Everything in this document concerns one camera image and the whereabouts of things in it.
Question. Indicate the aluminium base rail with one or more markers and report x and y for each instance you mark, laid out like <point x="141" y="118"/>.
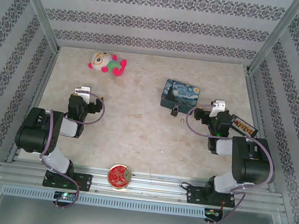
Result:
<point x="157" y="185"/>

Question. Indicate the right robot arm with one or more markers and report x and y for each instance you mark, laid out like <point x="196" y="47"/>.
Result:
<point x="252" y="163"/>

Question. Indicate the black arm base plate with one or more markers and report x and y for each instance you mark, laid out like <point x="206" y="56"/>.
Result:
<point x="196" y="195"/>
<point x="83" y="181"/>

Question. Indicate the round red gold tin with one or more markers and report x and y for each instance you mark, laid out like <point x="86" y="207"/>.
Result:
<point x="119" y="177"/>

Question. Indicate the small brass padlock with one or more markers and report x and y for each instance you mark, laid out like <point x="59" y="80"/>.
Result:
<point x="174" y="112"/>

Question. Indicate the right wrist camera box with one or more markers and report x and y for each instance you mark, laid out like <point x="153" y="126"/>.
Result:
<point x="218" y="106"/>

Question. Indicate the starry night tin box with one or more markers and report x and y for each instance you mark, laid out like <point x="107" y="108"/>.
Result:
<point x="180" y="94"/>

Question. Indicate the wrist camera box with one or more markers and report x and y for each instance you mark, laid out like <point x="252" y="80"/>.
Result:
<point x="82" y="92"/>
<point x="218" y="106"/>

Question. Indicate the small circuit board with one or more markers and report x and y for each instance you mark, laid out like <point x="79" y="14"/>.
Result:
<point x="65" y="195"/>
<point x="213" y="213"/>

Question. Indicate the plush toy with glasses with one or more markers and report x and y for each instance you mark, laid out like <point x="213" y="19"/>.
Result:
<point x="101" y="61"/>

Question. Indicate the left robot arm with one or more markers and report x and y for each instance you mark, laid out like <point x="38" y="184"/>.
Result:
<point x="35" y="130"/>

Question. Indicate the small silver key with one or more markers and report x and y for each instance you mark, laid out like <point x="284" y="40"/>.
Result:
<point x="182" y="120"/>

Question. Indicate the aluminium frame post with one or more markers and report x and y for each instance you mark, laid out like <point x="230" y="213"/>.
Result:
<point x="36" y="8"/>
<point x="276" y="37"/>

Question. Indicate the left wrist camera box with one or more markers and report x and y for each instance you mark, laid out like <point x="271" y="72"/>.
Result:
<point x="82" y="92"/>

